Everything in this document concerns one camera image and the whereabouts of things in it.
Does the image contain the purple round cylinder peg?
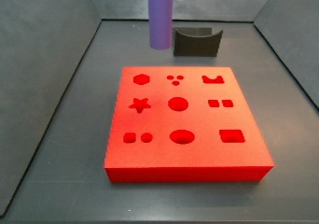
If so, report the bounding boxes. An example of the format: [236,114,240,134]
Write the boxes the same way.
[148,0,173,50]

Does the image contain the red shape-sorting block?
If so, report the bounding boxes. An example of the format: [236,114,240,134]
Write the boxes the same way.
[104,66,273,183]

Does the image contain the dark grey curved holder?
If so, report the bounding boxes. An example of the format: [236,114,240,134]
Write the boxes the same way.
[173,27,223,57]

